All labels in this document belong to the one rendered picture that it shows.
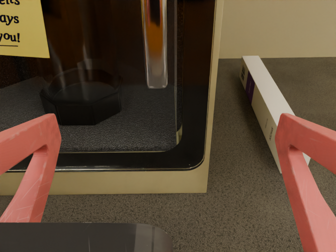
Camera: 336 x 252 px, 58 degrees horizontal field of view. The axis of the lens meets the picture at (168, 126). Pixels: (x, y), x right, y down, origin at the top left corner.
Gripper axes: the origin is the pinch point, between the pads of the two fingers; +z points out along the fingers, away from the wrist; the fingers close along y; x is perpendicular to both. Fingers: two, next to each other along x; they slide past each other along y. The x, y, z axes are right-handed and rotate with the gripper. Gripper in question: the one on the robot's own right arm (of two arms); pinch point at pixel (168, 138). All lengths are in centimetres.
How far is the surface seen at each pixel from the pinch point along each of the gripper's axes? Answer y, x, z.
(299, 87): -25, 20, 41
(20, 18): 11.3, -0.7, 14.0
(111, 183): 6.6, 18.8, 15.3
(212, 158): -6.1, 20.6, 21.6
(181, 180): -1.6, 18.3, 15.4
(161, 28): 0.4, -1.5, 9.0
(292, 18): -28, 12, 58
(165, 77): 0.2, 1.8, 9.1
